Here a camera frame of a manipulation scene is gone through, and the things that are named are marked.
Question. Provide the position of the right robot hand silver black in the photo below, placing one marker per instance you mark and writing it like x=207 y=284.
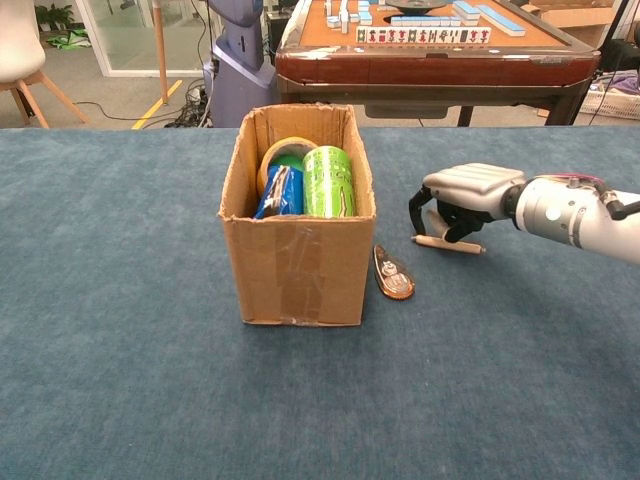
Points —
x=475 y=182

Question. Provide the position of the small wooden stick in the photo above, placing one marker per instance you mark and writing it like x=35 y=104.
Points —
x=435 y=241

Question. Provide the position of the green drink can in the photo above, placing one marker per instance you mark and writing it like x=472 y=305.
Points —
x=327 y=185

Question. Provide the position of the open cardboard box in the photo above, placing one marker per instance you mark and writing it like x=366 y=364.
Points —
x=300 y=270

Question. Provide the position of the yellow tape roll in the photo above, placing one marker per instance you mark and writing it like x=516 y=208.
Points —
x=277 y=147

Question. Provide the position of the brown mahjong table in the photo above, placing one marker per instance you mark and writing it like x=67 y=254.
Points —
x=425 y=70

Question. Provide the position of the white plastic basket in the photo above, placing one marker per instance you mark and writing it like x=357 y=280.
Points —
x=607 y=105

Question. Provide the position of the face-showing mahjong tile row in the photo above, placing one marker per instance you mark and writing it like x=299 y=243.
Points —
x=425 y=35

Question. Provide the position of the long blue-backed tile row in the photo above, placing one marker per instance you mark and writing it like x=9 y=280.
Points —
x=500 y=20

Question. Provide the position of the short blue-backed tile row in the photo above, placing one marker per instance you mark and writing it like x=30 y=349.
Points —
x=425 y=21

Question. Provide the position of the stacked blue-backed tiles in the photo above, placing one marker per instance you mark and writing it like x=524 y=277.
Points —
x=466 y=10

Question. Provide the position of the purple cloth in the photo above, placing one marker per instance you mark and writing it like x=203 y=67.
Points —
x=627 y=82

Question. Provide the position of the blue snack packet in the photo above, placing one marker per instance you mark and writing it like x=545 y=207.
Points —
x=290 y=192

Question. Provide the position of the black tripod stand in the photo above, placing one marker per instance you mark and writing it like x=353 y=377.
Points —
x=616 y=22

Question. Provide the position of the wooden pole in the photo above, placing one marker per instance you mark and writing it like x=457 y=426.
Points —
x=160 y=50

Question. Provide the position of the white framed glass partition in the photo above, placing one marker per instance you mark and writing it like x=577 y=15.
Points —
x=130 y=73

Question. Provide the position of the blue carpet table mat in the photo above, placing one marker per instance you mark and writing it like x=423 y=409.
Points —
x=125 y=300

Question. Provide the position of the green fabric heap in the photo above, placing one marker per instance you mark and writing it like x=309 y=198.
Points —
x=70 y=39

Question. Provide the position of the green potted plant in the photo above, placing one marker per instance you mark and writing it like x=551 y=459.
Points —
x=55 y=15

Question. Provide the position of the white chair wooden legs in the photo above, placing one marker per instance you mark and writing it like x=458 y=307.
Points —
x=17 y=45

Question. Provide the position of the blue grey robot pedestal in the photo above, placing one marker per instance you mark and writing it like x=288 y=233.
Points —
x=235 y=75

